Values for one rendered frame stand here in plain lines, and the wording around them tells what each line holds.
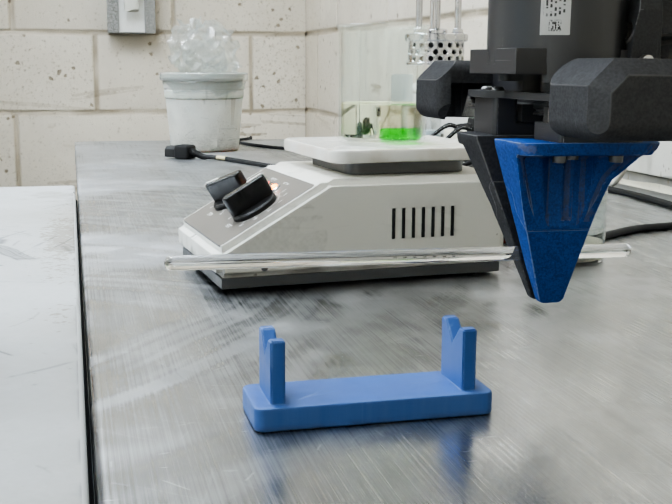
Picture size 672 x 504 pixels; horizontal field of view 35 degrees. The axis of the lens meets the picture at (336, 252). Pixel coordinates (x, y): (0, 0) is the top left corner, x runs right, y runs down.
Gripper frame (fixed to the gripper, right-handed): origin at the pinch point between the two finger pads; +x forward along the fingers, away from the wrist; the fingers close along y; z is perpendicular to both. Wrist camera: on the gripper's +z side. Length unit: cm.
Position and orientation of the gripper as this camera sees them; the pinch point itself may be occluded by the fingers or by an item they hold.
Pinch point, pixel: (548, 220)
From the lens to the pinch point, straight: 45.2
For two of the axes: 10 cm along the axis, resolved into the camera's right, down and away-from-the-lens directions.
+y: -2.5, -1.7, 9.5
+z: 9.7, -0.3, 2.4
